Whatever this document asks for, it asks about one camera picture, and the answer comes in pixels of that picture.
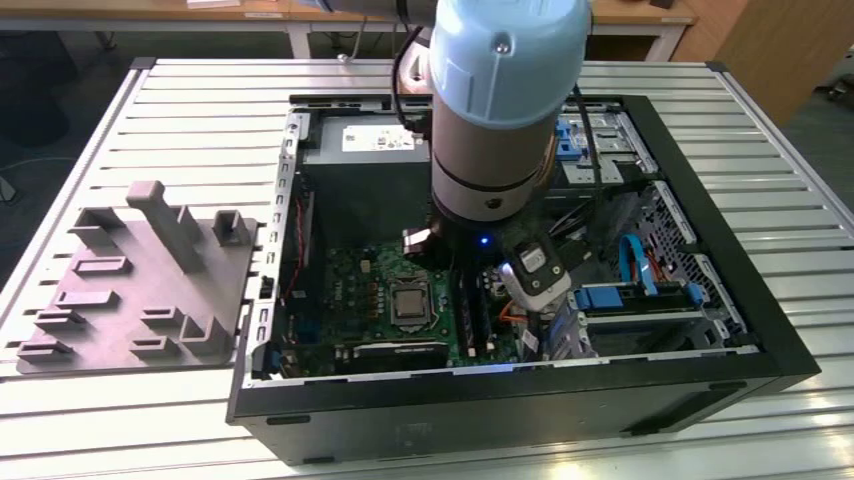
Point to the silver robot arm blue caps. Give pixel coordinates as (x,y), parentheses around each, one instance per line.
(494,150)

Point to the silver CPU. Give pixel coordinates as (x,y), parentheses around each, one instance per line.
(408,305)

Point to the CPU socket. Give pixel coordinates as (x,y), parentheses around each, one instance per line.
(410,327)

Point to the grey power supply unit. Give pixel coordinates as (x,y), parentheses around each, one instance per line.
(360,200)

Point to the green motherboard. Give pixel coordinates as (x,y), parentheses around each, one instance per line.
(347,280)

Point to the hard disk in blue carrier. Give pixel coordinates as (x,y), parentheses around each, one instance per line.
(601,299)

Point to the metal disk bay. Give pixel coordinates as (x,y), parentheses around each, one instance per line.
(580,325)

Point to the metal drive cage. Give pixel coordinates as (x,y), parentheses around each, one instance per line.
(601,175)

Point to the black graphics card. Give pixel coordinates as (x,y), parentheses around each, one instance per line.
(400,357)

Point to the black open PC case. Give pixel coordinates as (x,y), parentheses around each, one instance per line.
(467,415)

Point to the grey parts rack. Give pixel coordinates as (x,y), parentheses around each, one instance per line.
(153,290)

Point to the wooden cabinet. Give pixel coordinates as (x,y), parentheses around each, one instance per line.
(767,50)

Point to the black chair base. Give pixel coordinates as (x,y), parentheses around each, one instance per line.
(842,92)

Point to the small dark wrist camera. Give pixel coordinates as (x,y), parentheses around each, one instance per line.
(419,242)

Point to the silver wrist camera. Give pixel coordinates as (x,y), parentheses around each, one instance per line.
(534,270)

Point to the blue plastic drive bracket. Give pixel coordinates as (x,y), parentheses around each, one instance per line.
(563,145)

